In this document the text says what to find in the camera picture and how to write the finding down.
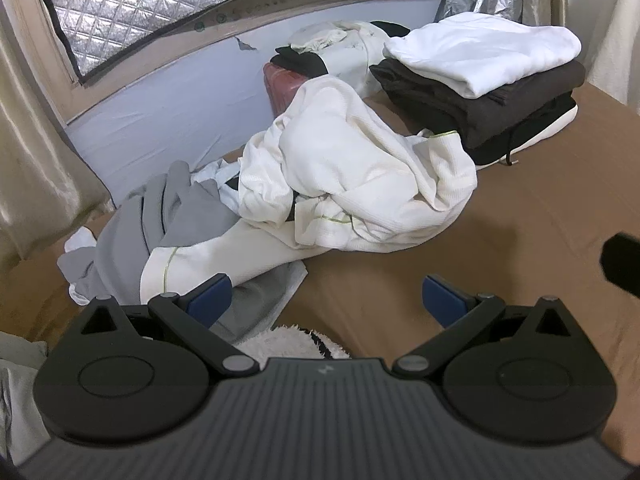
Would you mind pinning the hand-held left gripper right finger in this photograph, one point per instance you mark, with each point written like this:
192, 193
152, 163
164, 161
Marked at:
442, 301

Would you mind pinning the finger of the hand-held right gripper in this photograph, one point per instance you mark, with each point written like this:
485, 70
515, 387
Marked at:
620, 266

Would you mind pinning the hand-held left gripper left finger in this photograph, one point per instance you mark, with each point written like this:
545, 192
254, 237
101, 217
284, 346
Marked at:
212, 294

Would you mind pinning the white hoodie with green trim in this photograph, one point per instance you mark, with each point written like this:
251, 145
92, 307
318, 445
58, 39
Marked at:
350, 160

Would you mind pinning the fluffy white striped garment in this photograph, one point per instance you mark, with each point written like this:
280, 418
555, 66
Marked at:
295, 342

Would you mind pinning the grey garment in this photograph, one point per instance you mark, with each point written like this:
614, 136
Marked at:
125, 230

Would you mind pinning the small white cloth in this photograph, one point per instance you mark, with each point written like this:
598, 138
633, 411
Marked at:
80, 240

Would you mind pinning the folded black garment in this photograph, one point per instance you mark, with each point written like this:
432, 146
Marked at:
525, 135

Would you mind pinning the red suitcase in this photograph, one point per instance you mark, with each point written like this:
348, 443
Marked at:
280, 87

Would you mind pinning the grey-green cloth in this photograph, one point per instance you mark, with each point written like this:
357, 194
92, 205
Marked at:
20, 395

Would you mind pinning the black cloth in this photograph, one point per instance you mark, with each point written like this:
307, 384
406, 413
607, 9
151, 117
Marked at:
300, 62

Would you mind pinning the crumpled white garment pile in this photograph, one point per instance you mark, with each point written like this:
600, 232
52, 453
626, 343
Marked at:
360, 50

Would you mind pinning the quilted silver insulation sheet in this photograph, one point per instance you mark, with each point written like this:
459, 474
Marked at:
150, 5

